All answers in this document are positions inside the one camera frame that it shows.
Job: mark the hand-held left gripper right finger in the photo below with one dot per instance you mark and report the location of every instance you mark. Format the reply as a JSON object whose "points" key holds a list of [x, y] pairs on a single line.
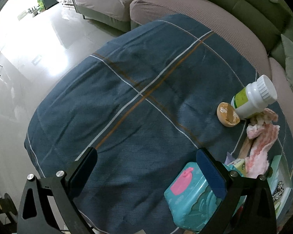
{"points": [[210, 173]]}

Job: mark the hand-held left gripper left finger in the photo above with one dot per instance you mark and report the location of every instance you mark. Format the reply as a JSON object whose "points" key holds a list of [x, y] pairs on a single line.
{"points": [[84, 173]]}

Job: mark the green tissue pack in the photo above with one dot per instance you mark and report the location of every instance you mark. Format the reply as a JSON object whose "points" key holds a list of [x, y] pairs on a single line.
{"points": [[239, 167]]}

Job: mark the teal wet wipes pack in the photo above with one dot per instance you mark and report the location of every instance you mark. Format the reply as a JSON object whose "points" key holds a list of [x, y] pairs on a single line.
{"points": [[185, 192]]}

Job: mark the pink striped fluffy sock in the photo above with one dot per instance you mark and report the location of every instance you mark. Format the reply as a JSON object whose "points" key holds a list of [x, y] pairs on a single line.
{"points": [[261, 148]]}

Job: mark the leopard print cloth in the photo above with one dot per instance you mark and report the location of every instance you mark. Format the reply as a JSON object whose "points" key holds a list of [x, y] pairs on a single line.
{"points": [[277, 190]]}

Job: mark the pink lace cloth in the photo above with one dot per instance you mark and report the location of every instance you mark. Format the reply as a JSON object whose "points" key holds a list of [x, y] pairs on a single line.
{"points": [[263, 118]]}

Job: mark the white tray with green rim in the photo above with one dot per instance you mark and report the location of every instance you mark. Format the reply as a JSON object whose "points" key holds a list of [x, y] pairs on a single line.
{"points": [[287, 180]]}

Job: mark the round tan wooden piece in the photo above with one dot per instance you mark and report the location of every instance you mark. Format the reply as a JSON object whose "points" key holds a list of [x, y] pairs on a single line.
{"points": [[227, 114]]}

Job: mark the white bottle with green label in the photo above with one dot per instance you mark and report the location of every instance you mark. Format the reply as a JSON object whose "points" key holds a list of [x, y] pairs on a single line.
{"points": [[254, 97]]}

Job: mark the blue plaid blanket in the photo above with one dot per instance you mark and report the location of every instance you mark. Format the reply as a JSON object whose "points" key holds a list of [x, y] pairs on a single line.
{"points": [[136, 97]]}

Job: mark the pink sofa seat cushion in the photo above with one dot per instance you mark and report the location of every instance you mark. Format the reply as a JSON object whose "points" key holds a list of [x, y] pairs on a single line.
{"points": [[102, 0], [210, 17], [283, 85]]}

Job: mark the grey sofa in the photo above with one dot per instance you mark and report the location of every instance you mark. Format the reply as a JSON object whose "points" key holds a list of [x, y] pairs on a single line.
{"points": [[246, 9]]}

